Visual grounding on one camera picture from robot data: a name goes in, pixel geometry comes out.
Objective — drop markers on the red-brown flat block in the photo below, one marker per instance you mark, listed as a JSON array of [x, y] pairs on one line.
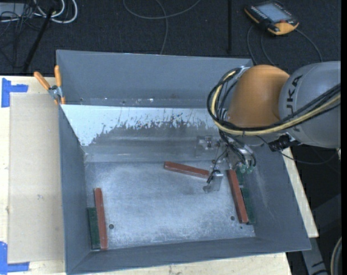
[[101, 219], [237, 196], [186, 169]]

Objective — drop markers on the dark green flat block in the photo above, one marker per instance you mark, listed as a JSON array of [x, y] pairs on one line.
[[93, 228], [250, 208]]

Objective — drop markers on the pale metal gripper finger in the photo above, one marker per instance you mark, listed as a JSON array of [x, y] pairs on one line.
[[205, 145], [215, 181]]

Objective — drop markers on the black cylinder on white bracket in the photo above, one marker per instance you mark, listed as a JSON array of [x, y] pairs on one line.
[[280, 143]]

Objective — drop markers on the pale flat board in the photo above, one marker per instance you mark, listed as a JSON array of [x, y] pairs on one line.
[[35, 176]]

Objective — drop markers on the grey metal bin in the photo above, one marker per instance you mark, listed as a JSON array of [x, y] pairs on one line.
[[161, 205]]

